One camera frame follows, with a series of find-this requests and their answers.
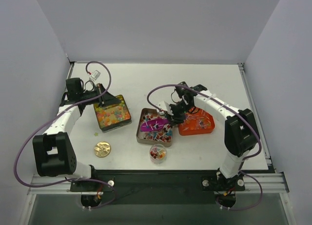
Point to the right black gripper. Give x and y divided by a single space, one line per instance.
175 110

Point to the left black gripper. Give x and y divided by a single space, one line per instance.
100 95

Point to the gold tin with star candies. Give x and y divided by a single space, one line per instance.
113 116

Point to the purple plastic scoop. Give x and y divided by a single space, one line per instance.
153 125

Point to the beige tin with lollipops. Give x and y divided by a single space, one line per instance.
163 136

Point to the clear glass jar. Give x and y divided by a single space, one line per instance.
158 153

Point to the gold jar lid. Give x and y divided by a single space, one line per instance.
102 149

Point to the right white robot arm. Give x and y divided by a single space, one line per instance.
240 129

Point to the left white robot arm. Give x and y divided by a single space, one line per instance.
54 154

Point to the orange tray with lollipops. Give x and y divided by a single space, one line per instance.
197 122

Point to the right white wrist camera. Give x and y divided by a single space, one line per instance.
163 107

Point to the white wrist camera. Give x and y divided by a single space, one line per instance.
163 107
94 75

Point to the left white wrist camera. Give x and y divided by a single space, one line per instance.
94 75

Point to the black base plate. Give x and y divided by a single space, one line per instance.
160 196

